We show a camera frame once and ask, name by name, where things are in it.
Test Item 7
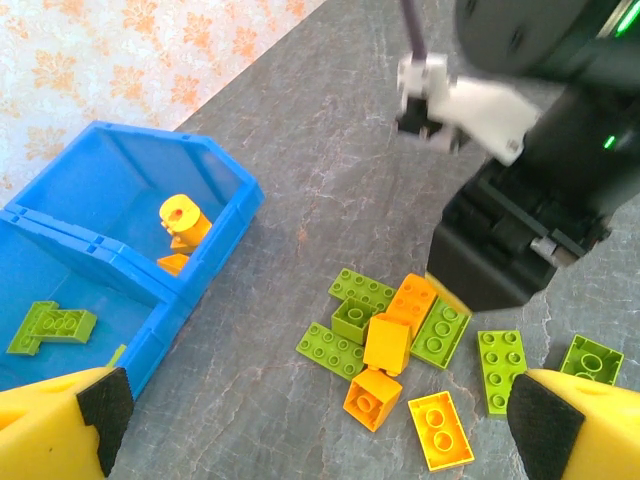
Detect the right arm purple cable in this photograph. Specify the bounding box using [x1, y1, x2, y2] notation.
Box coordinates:
[399, 0, 431, 61]

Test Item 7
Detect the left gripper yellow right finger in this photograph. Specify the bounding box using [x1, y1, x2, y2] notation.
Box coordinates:
[506, 368, 640, 480]

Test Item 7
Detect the blue plastic bin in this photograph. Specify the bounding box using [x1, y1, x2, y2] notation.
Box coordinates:
[0, 209, 184, 401]
[2, 121, 266, 311]

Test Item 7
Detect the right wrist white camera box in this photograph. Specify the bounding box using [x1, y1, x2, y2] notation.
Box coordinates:
[394, 52, 544, 167]

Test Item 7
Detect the green lego brick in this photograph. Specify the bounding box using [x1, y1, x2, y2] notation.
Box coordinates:
[330, 297, 384, 346]
[477, 329, 529, 419]
[5, 299, 60, 357]
[327, 268, 399, 311]
[296, 322, 369, 382]
[558, 334, 625, 387]
[29, 308, 98, 346]
[409, 298, 472, 370]

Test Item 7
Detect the orange round lego brick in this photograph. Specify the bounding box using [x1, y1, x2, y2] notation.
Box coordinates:
[158, 193, 214, 247]

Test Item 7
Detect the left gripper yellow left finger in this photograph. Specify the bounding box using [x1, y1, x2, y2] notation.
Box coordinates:
[0, 366, 135, 480]

